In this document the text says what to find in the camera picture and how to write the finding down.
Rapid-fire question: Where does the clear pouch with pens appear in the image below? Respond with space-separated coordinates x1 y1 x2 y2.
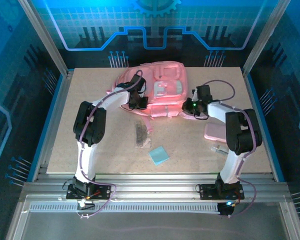
134 119 153 149

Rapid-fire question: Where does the pink backpack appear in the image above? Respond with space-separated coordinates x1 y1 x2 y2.
106 61 206 133

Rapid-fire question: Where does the pink pencil case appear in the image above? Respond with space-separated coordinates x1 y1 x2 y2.
203 122 228 143

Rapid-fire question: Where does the blue sticky note pad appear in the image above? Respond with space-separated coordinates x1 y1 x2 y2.
148 145 170 166

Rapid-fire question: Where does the small clear packaged item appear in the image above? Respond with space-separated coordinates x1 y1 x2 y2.
211 143 230 156

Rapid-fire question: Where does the blue table side trim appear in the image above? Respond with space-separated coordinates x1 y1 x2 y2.
26 68 75 183
241 67 286 183

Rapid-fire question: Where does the black controller box with LEDs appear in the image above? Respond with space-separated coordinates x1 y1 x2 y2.
217 201 237 217

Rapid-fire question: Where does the aluminium frame post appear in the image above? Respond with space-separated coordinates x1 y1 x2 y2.
17 0 72 77
241 0 292 76

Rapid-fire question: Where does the aluminium frame cross rail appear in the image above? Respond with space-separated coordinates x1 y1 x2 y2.
21 172 292 201

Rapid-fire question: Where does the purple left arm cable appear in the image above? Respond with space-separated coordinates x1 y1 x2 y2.
76 69 117 220

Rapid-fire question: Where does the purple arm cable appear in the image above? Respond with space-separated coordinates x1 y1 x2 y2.
76 69 117 220
201 79 257 218

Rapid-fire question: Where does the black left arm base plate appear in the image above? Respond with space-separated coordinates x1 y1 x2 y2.
65 183 112 201

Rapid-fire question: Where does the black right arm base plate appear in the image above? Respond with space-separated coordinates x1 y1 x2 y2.
198 183 245 201

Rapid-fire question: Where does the grey slotted cable duct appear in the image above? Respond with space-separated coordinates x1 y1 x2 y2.
29 203 222 213

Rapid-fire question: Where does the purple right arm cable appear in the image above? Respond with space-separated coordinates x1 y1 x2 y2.
201 79 257 218

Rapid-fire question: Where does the white cable connector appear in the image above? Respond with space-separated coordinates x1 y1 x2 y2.
77 199 96 211

